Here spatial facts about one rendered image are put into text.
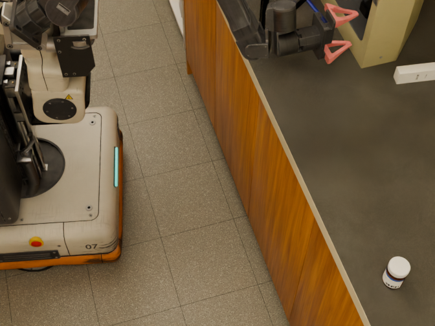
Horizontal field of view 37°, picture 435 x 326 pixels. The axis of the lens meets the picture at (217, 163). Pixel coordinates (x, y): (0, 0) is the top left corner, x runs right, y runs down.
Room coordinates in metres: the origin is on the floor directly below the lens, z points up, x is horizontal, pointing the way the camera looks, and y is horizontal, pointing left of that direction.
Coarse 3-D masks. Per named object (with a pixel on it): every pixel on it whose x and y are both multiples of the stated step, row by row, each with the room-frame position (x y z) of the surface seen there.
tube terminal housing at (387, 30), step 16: (320, 0) 1.62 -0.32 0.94; (384, 0) 1.33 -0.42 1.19; (400, 0) 1.34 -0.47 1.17; (416, 0) 1.38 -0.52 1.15; (368, 16) 1.35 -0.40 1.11; (384, 16) 1.33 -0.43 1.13; (400, 16) 1.35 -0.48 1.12; (416, 16) 1.49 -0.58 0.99; (352, 32) 1.41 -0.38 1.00; (368, 32) 1.33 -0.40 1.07; (384, 32) 1.34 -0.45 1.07; (400, 32) 1.35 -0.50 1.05; (352, 48) 1.39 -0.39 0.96; (368, 48) 1.33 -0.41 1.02; (384, 48) 1.34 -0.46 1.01; (400, 48) 1.36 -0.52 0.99; (368, 64) 1.33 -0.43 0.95
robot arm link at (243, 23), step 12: (228, 0) 1.18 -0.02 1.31; (240, 0) 1.18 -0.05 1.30; (228, 12) 1.17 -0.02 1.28; (240, 12) 1.17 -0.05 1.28; (252, 12) 1.20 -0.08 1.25; (240, 24) 1.15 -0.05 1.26; (252, 24) 1.15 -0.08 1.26; (240, 36) 1.14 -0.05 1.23; (252, 36) 1.14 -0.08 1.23; (264, 36) 1.17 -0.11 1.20; (240, 48) 1.13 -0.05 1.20; (252, 60) 1.12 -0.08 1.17
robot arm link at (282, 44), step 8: (272, 32) 1.15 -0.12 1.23; (288, 32) 1.15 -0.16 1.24; (272, 40) 1.15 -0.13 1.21; (280, 40) 1.13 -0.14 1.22; (288, 40) 1.14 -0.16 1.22; (296, 40) 1.14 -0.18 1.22; (272, 48) 1.14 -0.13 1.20; (280, 48) 1.12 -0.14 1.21; (288, 48) 1.13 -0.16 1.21; (296, 48) 1.13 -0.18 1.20; (280, 56) 1.12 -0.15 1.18
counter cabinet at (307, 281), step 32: (192, 0) 2.06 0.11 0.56; (192, 32) 2.08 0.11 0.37; (224, 32) 1.67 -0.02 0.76; (192, 64) 2.09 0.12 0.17; (224, 64) 1.66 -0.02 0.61; (224, 96) 1.65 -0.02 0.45; (256, 96) 1.35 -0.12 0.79; (224, 128) 1.64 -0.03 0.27; (256, 128) 1.33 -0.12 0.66; (256, 160) 1.30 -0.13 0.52; (288, 160) 1.09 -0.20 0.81; (256, 192) 1.28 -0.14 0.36; (288, 192) 1.06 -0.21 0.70; (256, 224) 1.25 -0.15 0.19; (288, 224) 1.03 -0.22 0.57; (288, 256) 0.99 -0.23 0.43; (320, 256) 0.83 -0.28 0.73; (288, 288) 0.95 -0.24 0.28; (320, 288) 0.79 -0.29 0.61; (288, 320) 0.91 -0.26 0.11; (320, 320) 0.75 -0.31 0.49; (352, 320) 0.64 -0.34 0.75
